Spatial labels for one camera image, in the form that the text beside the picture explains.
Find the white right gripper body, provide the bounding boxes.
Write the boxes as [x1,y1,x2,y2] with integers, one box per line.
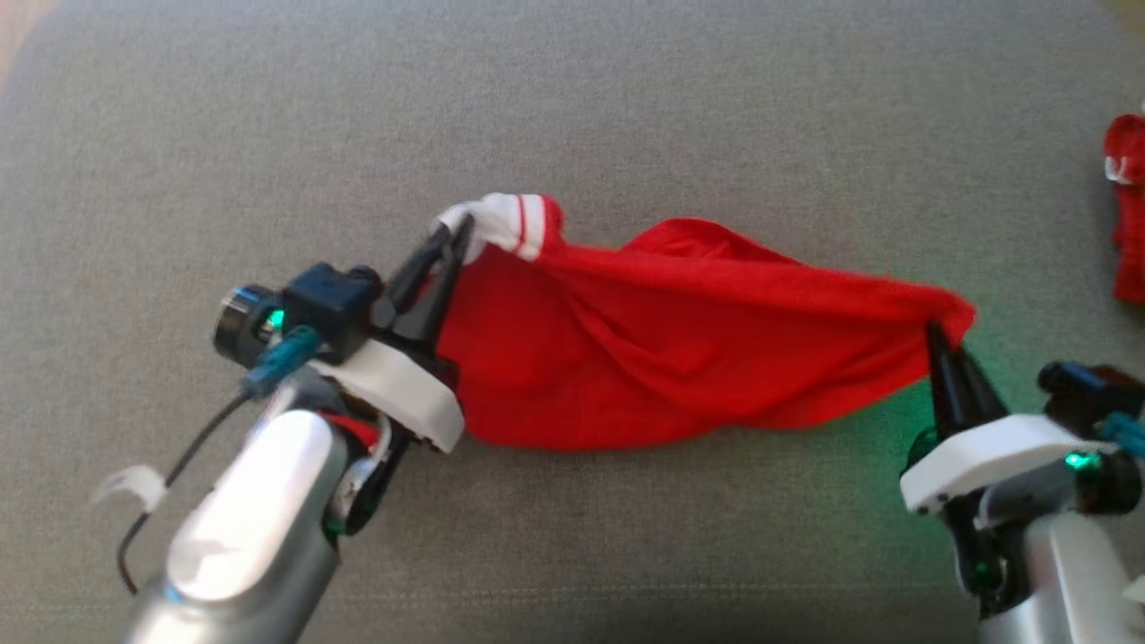
[899,413,1117,618]

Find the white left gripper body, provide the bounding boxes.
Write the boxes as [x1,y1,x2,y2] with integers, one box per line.
[309,338,466,538]

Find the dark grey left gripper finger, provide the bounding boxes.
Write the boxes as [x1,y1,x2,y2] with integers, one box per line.
[385,225,454,309]
[394,215,475,350]

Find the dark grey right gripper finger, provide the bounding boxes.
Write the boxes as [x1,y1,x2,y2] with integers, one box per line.
[926,322,965,441]
[946,344,1009,432]

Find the red shorts with white trim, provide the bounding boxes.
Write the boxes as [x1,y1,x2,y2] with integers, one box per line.
[1102,112,1145,305]

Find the red shirt with white stripes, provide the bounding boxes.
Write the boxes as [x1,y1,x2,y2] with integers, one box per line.
[434,192,978,451]

